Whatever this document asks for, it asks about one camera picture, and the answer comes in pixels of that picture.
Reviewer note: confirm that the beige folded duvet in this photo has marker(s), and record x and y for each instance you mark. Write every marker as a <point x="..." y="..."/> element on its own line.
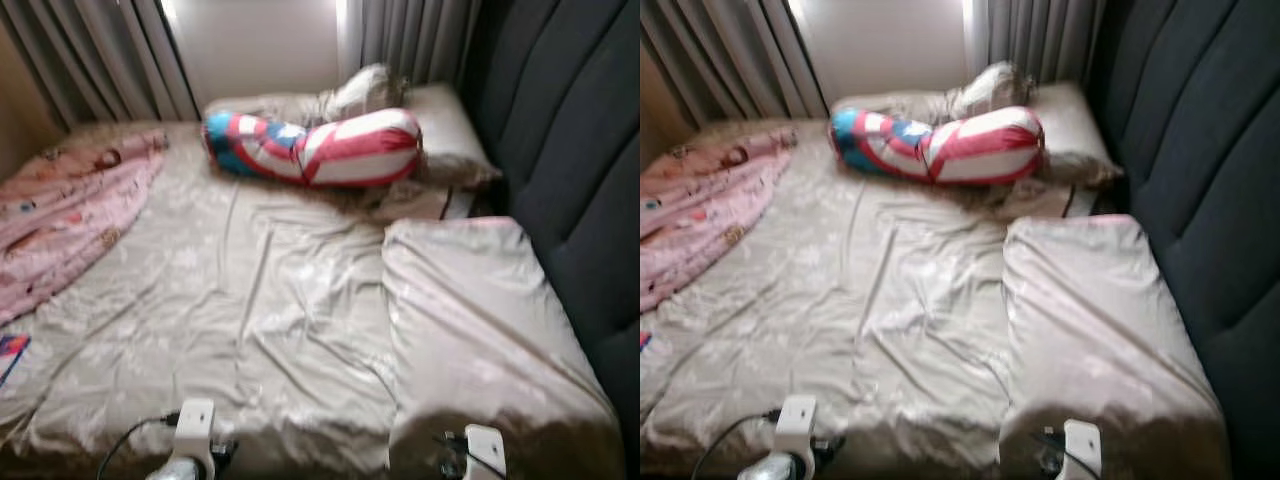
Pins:
<point x="1090" y="320"/>
<point x="470" y="320"/>

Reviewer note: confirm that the bed with beige floral sheet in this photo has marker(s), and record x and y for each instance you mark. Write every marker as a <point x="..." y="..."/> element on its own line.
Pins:
<point x="880" y="300"/>
<point x="250" y="300"/>

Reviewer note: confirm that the pink cartoon print blanket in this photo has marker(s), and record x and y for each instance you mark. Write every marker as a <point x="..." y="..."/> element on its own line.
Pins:
<point x="70" y="210"/>
<point x="700" y="200"/>

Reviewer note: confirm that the red white blue bolster pillow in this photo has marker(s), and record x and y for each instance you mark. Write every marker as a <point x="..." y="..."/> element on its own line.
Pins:
<point x="330" y="150"/>
<point x="960" y="150"/>

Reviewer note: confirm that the dark upholstered headboard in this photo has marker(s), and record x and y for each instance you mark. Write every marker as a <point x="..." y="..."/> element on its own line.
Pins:
<point x="570" y="120"/>
<point x="1200" y="120"/>

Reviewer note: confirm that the white crumpled cloth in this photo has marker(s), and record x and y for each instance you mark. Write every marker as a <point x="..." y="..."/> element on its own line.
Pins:
<point x="990" y="88"/>
<point x="365" y="90"/>

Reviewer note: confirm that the grey curtain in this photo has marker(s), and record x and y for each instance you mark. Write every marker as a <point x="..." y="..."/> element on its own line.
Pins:
<point x="1040" y="35"/>
<point x="410" y="35"/>
<point x="100" y="50"/>
<point x="730" y="50"/>

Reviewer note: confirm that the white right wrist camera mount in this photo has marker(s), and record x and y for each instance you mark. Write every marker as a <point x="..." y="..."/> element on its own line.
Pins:
<point x="1082" y="445"/>
<point x="487" y="450"/>

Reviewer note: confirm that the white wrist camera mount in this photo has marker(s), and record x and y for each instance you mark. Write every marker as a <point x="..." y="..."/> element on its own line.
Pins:
<point x="193" y="425"/>
<point x="1082" y="445"/>
<point x="487" y="450"/>
<point x="797" y="420"/>

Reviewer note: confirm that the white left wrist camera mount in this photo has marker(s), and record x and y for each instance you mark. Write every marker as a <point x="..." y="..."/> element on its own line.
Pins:
<point x="193" y="425"/>
<point x="797" y="420"/>

